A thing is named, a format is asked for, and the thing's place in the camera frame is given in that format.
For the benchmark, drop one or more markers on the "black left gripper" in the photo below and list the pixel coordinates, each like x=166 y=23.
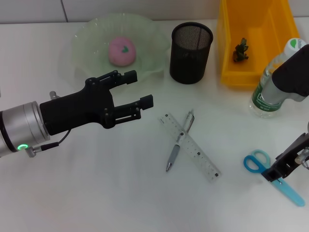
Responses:
x=72 y=108

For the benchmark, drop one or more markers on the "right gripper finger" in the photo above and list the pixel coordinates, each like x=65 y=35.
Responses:
x=294 y=75
x=282 y=166

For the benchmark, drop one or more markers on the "pink peach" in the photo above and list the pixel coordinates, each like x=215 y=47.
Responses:
x=119 y=56

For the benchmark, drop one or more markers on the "clear water bottle green label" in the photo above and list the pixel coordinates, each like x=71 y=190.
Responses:
x=264 y=101

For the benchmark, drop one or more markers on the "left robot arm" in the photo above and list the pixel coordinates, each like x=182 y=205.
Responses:
x=17 y=125

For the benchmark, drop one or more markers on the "blue plastic scissors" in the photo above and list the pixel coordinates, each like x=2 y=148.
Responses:
x=289 y=192

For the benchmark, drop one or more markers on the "black mesh pen holder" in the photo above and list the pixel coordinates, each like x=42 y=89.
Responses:
x=188 y=65

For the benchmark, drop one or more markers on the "green glass fruit plate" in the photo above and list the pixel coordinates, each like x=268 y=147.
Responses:
x=84 y=43

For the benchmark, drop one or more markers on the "silver grey pen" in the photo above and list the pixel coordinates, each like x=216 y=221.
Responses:
x=174 y=152

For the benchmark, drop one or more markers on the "clear plastic ruler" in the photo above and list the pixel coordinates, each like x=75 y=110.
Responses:
x=201 y=160

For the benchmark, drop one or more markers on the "yellow plastic storage bin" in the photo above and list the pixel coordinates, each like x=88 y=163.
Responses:
x=272 y=29

